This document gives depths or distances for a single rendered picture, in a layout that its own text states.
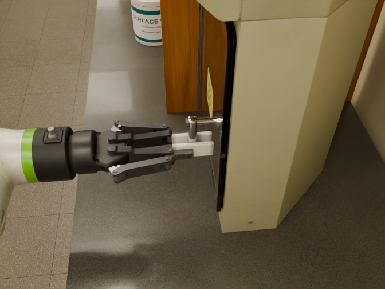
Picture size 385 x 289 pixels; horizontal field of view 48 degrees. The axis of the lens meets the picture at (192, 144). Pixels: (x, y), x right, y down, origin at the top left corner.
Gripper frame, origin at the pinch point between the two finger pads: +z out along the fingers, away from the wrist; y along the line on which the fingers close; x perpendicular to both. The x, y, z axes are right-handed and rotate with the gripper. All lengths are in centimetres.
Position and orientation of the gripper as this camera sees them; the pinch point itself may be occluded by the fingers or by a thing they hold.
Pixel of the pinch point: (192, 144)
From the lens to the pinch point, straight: 75.9
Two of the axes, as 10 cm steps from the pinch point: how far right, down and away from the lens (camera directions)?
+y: -1.0, -7.4, 6.6
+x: 0.0, 6.7, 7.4
